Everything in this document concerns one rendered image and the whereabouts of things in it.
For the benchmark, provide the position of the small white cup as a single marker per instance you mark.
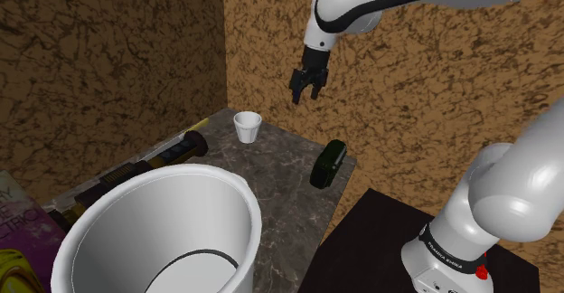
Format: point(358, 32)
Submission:
point(247, 125)

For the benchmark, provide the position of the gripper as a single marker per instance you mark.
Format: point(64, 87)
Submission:
point(314, 64)

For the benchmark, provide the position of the large white cup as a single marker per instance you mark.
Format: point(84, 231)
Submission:
point(176, 221)

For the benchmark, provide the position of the dark green rounded case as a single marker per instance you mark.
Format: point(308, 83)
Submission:
point(328, 164)

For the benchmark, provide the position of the purple book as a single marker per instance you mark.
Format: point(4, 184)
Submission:
point(22, 226)

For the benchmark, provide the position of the black and yellow toy blaster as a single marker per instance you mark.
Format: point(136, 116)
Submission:
point(145, 164)

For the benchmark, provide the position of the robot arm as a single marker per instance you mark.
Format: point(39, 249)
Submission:
point(506, 195)

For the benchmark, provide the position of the yellow object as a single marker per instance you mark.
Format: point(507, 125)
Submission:
point(15, 274)

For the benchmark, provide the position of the dark robot stand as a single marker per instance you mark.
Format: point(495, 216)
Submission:
point(365, 248)

